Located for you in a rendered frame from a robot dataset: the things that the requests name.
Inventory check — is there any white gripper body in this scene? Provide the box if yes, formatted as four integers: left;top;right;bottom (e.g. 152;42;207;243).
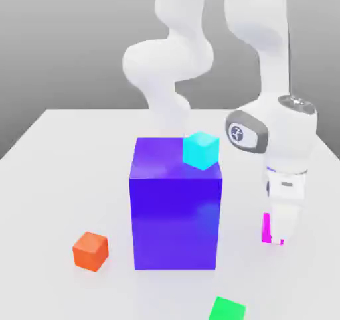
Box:
268;198;304;223

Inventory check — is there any small green cube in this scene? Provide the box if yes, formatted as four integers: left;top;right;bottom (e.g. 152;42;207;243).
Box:
208;295;247;320

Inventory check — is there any large blue box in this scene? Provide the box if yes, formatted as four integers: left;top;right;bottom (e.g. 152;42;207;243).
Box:
129;137;223;271

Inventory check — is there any small cyan cube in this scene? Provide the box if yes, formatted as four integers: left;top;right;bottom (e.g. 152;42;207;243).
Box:
182;131;220;171

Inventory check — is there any small orange cube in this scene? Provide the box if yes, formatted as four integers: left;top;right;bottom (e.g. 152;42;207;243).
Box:
72;231;110;273

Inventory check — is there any small magenta cube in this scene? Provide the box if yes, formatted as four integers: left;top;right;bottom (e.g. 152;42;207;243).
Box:
261;212;286;246

